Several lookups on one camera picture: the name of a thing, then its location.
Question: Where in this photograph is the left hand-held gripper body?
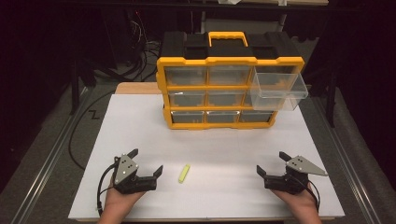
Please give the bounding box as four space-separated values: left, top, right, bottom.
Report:
112 153 158 195

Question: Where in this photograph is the person's right hand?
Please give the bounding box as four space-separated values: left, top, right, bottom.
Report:
270 186 322 224

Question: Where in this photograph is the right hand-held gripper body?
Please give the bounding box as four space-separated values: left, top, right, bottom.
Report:
263 155 329 196

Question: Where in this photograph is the right hand-held gripper cable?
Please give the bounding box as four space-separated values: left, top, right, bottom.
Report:
305 181 320 213

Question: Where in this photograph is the black floor cable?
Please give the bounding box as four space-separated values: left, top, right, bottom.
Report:
67 89 117 172

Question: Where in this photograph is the yellow-green stick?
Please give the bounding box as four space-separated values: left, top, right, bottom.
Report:
177 163 191 185

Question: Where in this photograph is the wooden board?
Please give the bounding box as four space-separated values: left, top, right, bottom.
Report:
114 81 163 95

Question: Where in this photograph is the white board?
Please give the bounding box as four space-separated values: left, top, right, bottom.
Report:
67 92 346 222

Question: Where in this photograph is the clear plastic drawer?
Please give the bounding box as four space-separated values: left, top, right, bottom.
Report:
249 72 309 112

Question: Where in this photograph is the grid of small clear drawers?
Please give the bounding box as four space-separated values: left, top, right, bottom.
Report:
163 65 278 124

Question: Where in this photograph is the yellow black organizer cabinet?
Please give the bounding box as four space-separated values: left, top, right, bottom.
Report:
155 31 306 131

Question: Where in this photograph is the metal rail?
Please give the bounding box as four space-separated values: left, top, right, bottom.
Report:
312 96 376 224
10 86 91 224

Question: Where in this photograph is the black metal stand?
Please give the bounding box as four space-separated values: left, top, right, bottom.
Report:
70 57 80 116
325 60 339 129

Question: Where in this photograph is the left hand-held gripper cable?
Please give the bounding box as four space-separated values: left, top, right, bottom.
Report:
95 163 118 217

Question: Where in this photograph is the bundle of background cables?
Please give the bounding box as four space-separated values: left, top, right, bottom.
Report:
125 10 162 82

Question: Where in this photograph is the hand-held gripper cable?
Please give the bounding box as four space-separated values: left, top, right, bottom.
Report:
305 181 320 213
95 163 118 217

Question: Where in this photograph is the person's left hand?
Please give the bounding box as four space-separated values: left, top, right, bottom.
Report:
98 176 147 224

